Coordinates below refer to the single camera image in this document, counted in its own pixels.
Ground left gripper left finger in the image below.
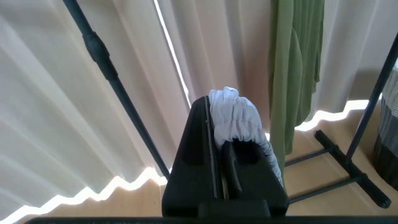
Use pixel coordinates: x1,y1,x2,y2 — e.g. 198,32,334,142
161,95,223,218

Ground white laundry basket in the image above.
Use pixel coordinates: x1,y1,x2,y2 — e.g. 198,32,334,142
373,58,398,191

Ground beige curtain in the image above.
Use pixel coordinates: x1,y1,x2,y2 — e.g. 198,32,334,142
0,0,398,218

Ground green printed shirt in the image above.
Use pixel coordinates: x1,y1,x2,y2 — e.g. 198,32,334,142
267,0,326,170

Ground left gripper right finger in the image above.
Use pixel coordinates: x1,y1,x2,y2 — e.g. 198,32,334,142
219,139,290,218

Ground black clothes rack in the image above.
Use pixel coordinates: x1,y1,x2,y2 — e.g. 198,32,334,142
62,0,398,209

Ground pale grey shorts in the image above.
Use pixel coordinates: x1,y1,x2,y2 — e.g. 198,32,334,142
208,86,284,187

